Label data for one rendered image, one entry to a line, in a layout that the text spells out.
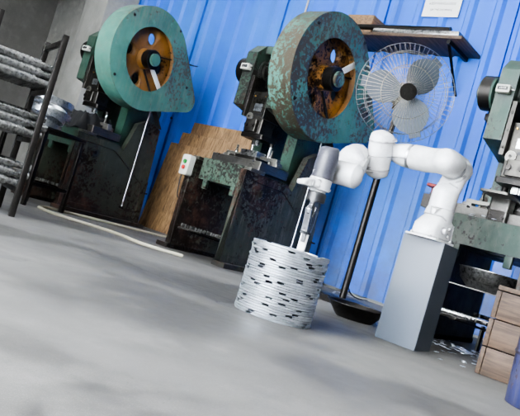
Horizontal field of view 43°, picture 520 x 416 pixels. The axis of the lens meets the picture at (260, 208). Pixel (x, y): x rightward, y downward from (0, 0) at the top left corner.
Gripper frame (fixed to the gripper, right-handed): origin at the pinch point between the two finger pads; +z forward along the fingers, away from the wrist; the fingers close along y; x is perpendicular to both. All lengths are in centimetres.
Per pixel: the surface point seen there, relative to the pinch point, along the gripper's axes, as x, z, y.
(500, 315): -77, 5, 21
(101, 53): 235, -92, 177
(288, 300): -7.2, 20.4, -25.4
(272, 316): -2.4, 28.1, -21.3
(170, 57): 212, -115, 239
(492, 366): -79, 24, 20
